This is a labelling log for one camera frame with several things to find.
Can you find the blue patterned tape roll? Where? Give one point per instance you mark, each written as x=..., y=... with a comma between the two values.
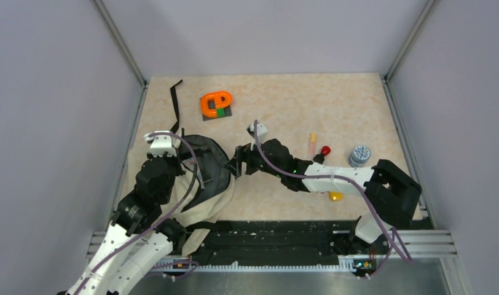
x=359, y=156

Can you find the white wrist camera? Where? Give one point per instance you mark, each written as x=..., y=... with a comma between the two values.
x=257, y=130
x=162, y=144

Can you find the aluminium frame rails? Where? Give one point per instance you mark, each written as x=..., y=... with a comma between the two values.
x=435, y=269

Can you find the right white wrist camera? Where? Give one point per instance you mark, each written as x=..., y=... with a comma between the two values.
x=257, y=130

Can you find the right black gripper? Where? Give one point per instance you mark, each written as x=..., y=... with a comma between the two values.
x=243, y=153

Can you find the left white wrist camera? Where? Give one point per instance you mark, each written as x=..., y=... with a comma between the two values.
x=162, y=144

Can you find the orange toy on grey base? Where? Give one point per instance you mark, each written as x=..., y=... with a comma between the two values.
x=216, y=105

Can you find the yellow eraser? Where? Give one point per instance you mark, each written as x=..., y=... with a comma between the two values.
x=336, y=196

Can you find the beige canvas backpack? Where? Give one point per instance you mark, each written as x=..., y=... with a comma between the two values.
x=213, y=189

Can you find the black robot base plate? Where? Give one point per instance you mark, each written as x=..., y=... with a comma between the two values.
x=280, y=243

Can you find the red black stamp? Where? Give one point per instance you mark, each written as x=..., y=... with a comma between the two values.
x=320, y=157

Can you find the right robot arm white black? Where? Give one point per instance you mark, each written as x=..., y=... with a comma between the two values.
x=390, y=194

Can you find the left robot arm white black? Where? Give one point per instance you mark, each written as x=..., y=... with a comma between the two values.
x=132, y=243

